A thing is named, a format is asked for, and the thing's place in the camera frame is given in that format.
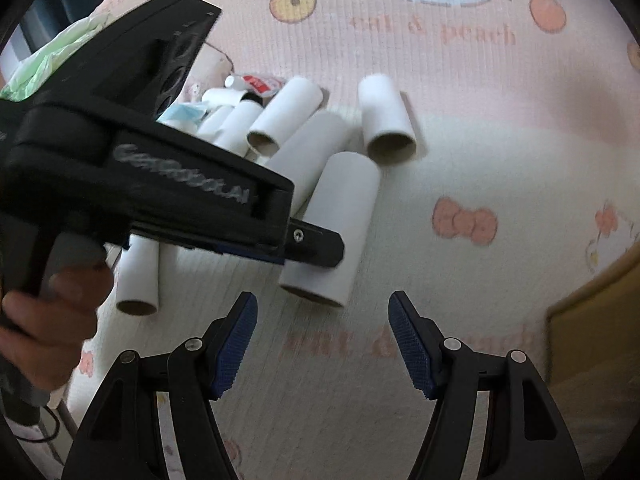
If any large white paper tube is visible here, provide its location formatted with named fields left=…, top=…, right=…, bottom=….
left=279, top=152, right=381, bottom=307

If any person's left hand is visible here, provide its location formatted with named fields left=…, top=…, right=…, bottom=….
left=1, top=262, right=114, bottom=392

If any white cardboard tube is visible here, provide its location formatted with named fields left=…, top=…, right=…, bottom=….
left=358, top=74, right=416, bottom=165
left=115, top=235, right=160, bottom=316
left=201, top=88, right=247, bottom=107
left=266, top=110, right=352, bottom=214
left=246, top=76, right=323, bottom=157
left=213, top=100, right=264, bottom=157

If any green white cloth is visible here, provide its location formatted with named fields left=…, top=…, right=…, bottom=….
left=1, top=12, right=114, bottom=102

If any blue tissue pack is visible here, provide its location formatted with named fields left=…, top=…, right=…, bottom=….
left=157, top=102, right=208, bottom=125

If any cardboard box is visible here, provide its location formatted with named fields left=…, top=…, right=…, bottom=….
left=547, top=246, right=639, bottom=479

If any pink patterned pillow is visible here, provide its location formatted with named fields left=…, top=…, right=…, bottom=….
left=177, top=44, right=233, bottom=103

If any red white small packet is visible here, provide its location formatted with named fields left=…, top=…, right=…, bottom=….
left=224, top=74, right=286, bottom=98

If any pink Hello Kitty mat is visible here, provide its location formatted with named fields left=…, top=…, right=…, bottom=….
left=66, top=0, right=639, bottom=479

